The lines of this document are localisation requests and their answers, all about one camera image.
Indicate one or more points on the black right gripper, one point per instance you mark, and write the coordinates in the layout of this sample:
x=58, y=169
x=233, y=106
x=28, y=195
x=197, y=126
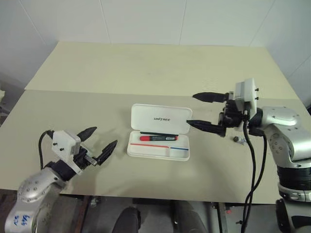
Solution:
x=232, y=117

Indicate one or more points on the black marker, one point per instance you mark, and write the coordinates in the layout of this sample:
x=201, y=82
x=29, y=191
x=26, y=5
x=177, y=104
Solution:
x=155, y=133

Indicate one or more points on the black table frame bar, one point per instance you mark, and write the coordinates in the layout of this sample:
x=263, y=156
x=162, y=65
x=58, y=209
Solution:
x=153, y=201

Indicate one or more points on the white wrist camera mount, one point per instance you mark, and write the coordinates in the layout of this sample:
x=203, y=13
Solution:
x=251, y=92
x=63, y=143

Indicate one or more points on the red marker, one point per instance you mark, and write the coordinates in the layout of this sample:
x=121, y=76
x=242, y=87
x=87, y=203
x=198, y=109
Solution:
x=148, y=138

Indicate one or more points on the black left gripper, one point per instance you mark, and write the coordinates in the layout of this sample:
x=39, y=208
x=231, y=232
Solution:
x=83, y=159

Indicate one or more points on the black rounded shape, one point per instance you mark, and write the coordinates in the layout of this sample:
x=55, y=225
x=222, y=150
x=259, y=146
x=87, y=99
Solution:
x=128, y=219

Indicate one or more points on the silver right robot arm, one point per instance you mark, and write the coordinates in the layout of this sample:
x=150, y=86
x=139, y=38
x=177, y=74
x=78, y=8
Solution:
x=279, y=116

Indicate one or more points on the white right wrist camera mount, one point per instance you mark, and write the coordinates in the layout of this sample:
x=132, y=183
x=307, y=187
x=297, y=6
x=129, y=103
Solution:
x=251, y=92

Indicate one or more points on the small dark grey object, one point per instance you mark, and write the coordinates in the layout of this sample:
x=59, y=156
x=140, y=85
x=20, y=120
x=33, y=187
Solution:
x=239, y=140

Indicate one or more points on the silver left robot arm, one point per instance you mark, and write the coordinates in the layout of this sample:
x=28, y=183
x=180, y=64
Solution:
x=31, y=189

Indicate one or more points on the white Unitree pencil case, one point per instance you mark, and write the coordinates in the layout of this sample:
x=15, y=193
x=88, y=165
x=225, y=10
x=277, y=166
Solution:
x=160, y=119

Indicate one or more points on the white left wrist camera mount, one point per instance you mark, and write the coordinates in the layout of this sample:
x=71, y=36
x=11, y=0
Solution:
x=63, y=143

